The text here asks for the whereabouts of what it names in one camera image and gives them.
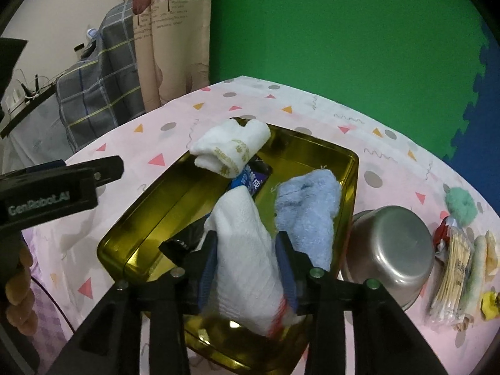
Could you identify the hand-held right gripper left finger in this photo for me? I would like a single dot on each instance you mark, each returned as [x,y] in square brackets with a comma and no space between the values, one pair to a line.
[207,277]

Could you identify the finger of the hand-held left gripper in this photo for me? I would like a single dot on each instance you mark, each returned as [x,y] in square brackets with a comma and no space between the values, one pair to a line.
[45,165]
[109,170]

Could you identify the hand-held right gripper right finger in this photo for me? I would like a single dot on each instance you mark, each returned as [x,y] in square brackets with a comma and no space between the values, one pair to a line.
[287,277]

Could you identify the gold tin box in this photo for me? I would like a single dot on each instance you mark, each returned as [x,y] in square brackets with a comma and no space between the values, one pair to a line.
[156,211]

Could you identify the light blue towel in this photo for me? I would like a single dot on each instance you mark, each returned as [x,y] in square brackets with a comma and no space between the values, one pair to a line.
[308,211]

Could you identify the black blue tube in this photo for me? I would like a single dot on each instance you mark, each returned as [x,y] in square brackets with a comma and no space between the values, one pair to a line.
[252,177]

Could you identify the white embroidered towel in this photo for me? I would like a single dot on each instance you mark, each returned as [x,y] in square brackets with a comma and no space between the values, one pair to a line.
[230,148]

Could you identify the red silver satin cloth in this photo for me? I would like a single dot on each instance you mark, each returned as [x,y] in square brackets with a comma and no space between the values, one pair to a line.
[443,236]

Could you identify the green fluffy scrunchie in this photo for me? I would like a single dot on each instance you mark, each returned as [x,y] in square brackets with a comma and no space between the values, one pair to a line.
[461,207]

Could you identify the person's left hand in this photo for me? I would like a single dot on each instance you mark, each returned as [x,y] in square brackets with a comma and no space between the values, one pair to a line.
[19,285]

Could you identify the pink patterned tablecloth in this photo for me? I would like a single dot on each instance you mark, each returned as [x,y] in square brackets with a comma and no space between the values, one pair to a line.
[129,140]

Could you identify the black desk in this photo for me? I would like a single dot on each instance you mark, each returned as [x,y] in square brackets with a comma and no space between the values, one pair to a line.
[27,111]

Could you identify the grey plaid cloth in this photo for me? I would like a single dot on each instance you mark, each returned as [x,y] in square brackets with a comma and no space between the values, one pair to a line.
[101,86]

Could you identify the stainless steel bowl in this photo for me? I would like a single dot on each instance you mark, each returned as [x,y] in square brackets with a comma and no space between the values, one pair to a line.
[390,246]

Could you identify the small white blue object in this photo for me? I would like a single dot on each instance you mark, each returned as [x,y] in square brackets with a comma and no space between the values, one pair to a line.
[91,34]

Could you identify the beige printed curtain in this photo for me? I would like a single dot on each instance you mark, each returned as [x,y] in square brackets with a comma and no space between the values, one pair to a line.
[172,39]

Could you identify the cotton swab pack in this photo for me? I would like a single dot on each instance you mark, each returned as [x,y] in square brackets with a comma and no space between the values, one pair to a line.
[453,277]

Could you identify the cream satin scrunchie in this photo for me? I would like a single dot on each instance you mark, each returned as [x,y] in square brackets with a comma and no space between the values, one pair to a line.
[478,265]

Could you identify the yellow fabric bundle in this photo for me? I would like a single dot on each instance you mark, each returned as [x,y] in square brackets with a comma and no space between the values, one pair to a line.
[490,304]

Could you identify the green foam mat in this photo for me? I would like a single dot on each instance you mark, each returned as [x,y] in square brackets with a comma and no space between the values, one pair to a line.
[332,35]

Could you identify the blue foam mat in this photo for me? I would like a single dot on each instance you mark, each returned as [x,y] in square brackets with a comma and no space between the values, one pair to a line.
[482,125]

